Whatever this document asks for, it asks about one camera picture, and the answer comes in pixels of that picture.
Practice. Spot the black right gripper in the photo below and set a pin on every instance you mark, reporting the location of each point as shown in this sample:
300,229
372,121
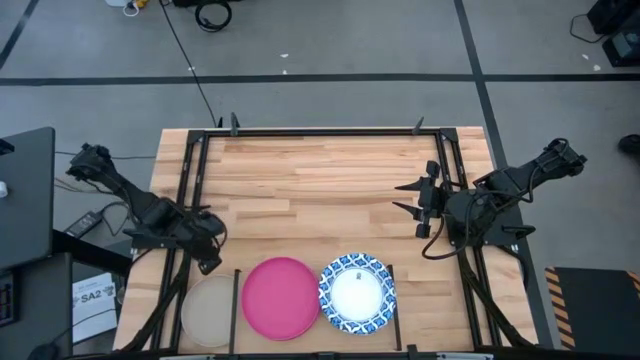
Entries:
432,200

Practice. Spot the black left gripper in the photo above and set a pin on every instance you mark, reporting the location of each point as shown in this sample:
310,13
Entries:
207,237

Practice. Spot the pink plastic plate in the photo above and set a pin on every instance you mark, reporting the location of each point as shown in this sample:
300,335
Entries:
280,300

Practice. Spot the blue patterned paper plate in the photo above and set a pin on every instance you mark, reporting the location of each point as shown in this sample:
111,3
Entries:
356,295

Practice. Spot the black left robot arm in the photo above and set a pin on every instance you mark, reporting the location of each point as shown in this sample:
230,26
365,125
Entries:
145,205

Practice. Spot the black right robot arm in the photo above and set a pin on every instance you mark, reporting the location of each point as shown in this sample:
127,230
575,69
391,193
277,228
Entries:
525,175

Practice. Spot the black table clamp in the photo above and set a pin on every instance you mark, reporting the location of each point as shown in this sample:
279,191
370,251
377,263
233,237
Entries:
233,125
412,351
417,127

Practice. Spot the beige plastic plate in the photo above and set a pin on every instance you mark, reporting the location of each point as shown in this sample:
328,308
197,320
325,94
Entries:
207,310

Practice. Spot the small black clamp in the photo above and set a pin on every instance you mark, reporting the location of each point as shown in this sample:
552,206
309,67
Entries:
219,122

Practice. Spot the black power adapter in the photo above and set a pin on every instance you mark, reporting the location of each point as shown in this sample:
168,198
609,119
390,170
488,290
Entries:
84,224

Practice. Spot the white printed paper sheet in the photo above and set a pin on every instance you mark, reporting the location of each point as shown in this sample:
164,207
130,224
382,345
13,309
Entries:
92,310

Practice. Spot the black cabinet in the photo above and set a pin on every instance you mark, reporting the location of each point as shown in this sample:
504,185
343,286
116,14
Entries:
40,310

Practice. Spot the black keypad panel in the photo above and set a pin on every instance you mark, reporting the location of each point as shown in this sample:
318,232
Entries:
7,300

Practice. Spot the small white object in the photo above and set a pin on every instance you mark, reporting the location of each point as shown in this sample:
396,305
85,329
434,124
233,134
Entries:
2,190

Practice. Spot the black platform with striped edges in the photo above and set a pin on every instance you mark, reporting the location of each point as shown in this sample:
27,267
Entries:
600,310

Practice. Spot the black rounded floor object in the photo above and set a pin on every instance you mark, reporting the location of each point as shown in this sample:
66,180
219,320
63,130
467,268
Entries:
631,145

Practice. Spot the white and yellow plug bundle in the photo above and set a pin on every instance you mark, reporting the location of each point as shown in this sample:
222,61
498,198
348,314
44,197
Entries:
115,2

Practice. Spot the black equipment with grey panel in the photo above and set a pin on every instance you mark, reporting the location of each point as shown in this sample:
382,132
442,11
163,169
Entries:
624,47

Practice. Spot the black equipment box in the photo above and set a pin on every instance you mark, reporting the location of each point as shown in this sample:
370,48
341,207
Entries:
615,12

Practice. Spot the black aluminium table frame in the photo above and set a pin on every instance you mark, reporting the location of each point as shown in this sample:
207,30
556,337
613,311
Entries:
320,133

